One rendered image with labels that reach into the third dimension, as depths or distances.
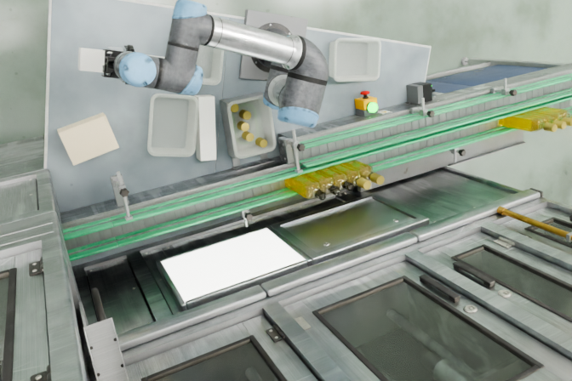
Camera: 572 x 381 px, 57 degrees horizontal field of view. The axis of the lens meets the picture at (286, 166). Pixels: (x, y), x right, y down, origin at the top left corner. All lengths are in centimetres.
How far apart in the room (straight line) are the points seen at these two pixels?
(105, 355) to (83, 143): 85
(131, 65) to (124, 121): 75
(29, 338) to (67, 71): 114
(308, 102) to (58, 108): 89
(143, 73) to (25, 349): 63
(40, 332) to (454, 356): 90
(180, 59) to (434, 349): 92
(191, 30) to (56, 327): 71
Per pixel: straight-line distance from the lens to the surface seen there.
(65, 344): 91
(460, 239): 189
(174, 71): 130
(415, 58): 249
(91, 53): 158
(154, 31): 198
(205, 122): 199
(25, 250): 135
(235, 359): 143
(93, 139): 190
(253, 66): 208
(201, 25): 131
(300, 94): 148
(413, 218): 196
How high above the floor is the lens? 269
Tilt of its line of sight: 61 degrees down
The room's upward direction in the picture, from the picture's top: 118 degrees clockwise
